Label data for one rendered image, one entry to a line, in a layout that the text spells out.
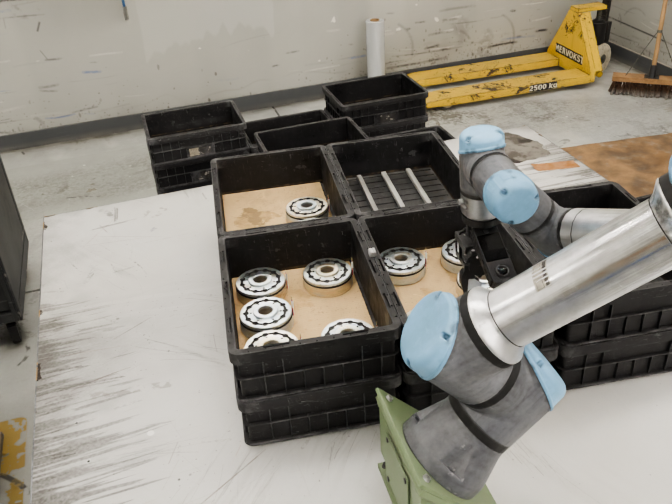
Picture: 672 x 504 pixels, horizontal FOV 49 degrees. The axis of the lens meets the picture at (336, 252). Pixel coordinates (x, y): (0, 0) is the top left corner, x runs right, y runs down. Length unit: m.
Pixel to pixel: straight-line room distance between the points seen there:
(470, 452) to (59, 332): 1.03
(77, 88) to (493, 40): 2.74
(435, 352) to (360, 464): 0.43
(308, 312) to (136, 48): 3.34
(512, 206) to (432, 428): 0.35
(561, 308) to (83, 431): 0.95
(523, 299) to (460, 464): 0.29
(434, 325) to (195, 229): 1.19
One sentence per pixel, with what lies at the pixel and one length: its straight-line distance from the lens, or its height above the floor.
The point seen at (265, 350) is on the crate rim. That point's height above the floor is 0.93.
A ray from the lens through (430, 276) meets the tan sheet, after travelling 1.56.
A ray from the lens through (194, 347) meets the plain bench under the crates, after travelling 1.64.
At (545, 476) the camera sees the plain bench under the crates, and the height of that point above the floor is 0.70.
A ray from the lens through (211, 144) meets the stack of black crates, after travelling 3.03.
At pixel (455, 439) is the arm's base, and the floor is 0.90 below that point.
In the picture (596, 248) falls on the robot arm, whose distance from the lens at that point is 0.92.
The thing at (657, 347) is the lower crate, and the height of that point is 0.77.
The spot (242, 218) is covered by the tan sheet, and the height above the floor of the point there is 0.83.
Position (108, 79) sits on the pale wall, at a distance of 4.67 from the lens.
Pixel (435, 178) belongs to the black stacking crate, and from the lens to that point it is 1.96.
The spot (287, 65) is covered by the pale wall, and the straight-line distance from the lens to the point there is 4.81.
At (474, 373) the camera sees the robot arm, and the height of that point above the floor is 1.04.
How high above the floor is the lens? 1.71
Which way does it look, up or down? 32 degrees down
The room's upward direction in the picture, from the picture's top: 4 degrees counter-clockwise
